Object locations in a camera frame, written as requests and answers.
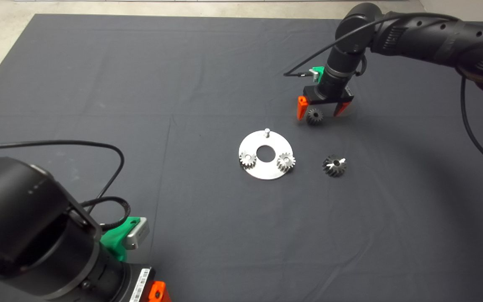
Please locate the small dark steel gear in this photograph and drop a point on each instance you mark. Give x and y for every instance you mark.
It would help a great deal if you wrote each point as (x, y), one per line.
(315, 117)

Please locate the round metal plate with hole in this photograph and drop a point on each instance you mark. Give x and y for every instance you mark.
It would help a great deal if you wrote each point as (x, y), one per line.
(262, 170)

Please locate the large steel bevel gear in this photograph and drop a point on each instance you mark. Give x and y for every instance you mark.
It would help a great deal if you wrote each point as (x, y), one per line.
(334, 165)

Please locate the small shiny steel gear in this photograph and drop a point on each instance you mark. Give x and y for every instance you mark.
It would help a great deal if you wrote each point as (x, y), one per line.
(247, 159)
(286, 161)

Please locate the green right camera mount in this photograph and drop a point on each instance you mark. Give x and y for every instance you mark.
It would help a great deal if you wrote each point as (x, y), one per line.
(319, 69)

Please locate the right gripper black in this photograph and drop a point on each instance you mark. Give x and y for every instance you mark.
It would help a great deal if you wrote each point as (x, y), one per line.
(327, 95)

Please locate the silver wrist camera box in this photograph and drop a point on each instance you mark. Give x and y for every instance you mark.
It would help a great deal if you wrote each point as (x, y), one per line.
(138, 235)
(315, 76)

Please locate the dark grey table cloth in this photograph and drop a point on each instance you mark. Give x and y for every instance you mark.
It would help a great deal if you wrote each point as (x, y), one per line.
(183, 84)

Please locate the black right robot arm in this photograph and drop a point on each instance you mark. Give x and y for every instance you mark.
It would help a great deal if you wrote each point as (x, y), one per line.
(413, 33)

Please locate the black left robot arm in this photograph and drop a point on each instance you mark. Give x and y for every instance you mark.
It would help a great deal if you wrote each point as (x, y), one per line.
(15, 218)

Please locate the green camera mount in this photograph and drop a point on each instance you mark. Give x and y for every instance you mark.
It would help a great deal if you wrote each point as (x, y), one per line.
(319, 69)
(113, 243)

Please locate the green left camera mount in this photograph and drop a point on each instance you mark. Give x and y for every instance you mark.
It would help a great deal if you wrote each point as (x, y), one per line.
(113, 243)

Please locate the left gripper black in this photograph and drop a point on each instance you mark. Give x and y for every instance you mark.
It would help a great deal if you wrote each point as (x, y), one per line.
(134, 285)

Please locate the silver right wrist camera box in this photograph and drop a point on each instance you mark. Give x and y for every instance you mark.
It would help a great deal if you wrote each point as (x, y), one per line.
(315, 76)

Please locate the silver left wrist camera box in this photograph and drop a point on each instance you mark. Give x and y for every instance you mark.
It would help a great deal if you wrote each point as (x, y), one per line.
(138, 235)

